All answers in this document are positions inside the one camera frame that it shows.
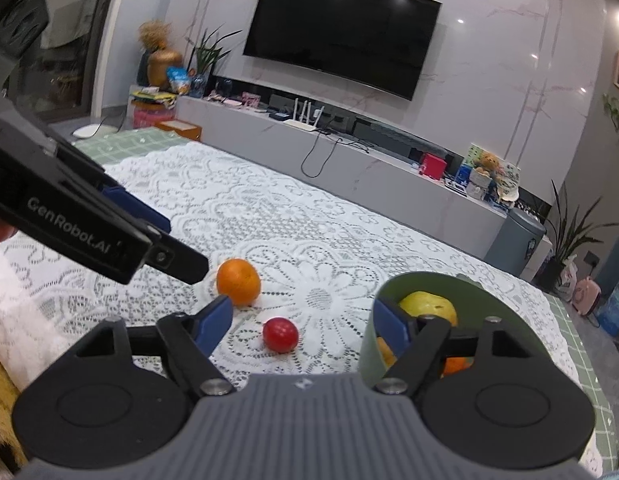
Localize grey television console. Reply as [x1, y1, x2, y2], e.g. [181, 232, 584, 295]
[175, 76, 553, 277]

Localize plush toy gift box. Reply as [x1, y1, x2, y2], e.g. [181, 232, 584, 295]
[459, 144, 521, 204]

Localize black cable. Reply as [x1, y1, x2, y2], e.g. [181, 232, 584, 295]
[301, 132, 371, 179]

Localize orange wooden box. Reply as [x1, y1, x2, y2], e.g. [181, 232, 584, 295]
[156, 120, 203, 142]

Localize white plastic bag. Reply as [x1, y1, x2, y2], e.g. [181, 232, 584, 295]
[559, 255, 581, 302]

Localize blue snack bag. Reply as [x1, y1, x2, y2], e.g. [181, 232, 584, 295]
[168, 66, 195, 96]

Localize grey trash bin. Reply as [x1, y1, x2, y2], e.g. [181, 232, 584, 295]
[484, 208, 548, 284]

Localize white lace tablecloth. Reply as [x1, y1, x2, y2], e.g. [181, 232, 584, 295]
[0, 141, 606, 480]

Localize pink bag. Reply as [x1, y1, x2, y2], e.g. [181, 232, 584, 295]
[572, 278, 607, 317]

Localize orange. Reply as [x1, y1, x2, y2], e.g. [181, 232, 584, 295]
[216, 258, 262, 307]
[441, 356, 477, 379]

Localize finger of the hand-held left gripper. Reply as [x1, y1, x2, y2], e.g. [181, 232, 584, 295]
[145, 229, 210, 285]
[54, 141, 172, 235]

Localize gold vase with dried flowers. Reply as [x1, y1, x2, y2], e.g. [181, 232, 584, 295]
[138, 20, 183, 92]

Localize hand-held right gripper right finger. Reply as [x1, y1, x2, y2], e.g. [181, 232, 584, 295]
[373, 297, 534, 397]

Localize red box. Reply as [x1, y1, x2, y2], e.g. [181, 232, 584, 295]
[418, 152, 448, 180]

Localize white round disc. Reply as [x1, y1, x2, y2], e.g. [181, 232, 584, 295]
[72, 122, 118, 140]

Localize blue water bottle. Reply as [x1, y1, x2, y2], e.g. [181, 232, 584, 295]
[596, 280, 619, 337]

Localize pink stool with clutter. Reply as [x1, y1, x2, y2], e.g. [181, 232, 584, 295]
[128, 86, 178, 131]

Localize black television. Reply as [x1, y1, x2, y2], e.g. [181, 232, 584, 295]
[242, 0, 443, 101]

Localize yellow cloth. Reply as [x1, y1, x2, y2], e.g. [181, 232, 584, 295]
[0, 344, 29, 467]

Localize green bowl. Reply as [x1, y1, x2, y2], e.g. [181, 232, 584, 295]
[359, 271, 533, 391]

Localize white router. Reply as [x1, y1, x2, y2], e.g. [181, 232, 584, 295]
[282, 98, 327, 134]

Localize red cherry tomato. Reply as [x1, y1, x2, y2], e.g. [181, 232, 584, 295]
[262, 317, 299, 354]

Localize tall potted plant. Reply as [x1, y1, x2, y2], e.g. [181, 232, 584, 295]
[537, 179, 619, 294]

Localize slim potted plant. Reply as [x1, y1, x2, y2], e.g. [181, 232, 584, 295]
[186, 25, 243, 99]

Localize yellow red pear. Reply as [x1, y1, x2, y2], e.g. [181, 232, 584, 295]
[398, 291, 459, 329]

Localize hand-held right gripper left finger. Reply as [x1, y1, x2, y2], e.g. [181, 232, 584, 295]
[74, 294, 236, 397]

